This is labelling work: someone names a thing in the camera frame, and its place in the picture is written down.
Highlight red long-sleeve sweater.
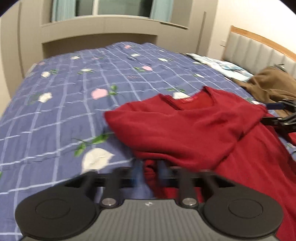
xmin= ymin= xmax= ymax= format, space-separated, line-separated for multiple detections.
xmin=105 ymin=86 xmax=295 ymax=240

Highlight light patterned folded clothes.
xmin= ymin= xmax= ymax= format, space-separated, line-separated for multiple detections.
xmin=186 ymin=53 xmax=253 ymax=82

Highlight brown garment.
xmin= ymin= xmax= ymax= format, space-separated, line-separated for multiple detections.
xmin=232 ymin=66 xmax=296 ymax=118

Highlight padded beige headboard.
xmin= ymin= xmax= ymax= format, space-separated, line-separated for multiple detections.
xmin=222 ymin=26 xmax=295 ymax=77

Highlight blue plaid floral bedspread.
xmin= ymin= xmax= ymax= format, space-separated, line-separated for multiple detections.
xmin=0 ymin=41 xmax=296 ymax=241

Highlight window with teal curtains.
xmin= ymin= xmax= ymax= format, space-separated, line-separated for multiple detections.
xmin=51 ymin=0 xmax=174 ymax=22

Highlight beige built-in window cabinet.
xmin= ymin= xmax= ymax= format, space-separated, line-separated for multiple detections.
xmin=1 ymin=1 xmax=218 ymax=96

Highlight white wall socket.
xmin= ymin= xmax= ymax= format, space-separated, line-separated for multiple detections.
xmin=220 ymin=40 xmax=227 ymax=47

